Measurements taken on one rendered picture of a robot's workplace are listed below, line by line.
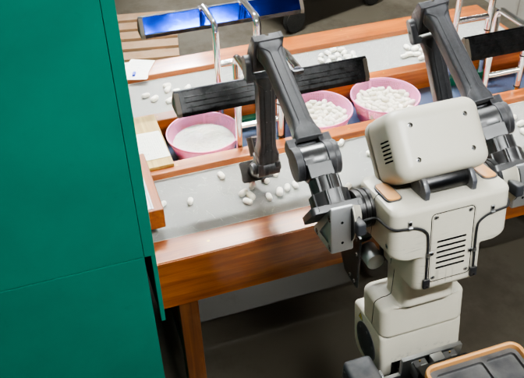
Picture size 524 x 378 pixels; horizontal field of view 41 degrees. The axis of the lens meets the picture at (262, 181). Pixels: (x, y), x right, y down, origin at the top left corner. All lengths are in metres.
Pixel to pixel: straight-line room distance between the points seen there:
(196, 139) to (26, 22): 1.13
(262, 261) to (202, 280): 0.19
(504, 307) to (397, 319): 1.35
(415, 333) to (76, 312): 0.91
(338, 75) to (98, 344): 1.08
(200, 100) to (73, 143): 0.53
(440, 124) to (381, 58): 1.62
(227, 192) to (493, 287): 1.32
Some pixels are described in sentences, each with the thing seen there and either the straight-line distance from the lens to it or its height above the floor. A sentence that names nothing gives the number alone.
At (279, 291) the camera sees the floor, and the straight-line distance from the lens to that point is 2.94.
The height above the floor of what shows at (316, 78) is 1.08.
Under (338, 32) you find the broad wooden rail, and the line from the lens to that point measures 3.20.
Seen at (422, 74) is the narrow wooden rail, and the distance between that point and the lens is 2.94.
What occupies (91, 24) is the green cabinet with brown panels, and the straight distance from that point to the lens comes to 1.53.
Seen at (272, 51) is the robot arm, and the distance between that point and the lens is 1.69.
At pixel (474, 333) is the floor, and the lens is 2.89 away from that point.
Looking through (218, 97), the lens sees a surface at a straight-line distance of 2.08.
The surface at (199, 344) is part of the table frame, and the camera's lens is 2.29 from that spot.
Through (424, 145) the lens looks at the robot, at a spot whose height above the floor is 1.34.
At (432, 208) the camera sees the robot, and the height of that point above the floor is 1.23.
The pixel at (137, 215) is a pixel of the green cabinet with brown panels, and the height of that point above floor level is 0.99.
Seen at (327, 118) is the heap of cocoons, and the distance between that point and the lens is 2.61.
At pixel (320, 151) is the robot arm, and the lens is 1.50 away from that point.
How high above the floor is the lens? 2.13
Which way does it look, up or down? 37 degrees down
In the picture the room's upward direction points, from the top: 2 degrees counter-clockwise
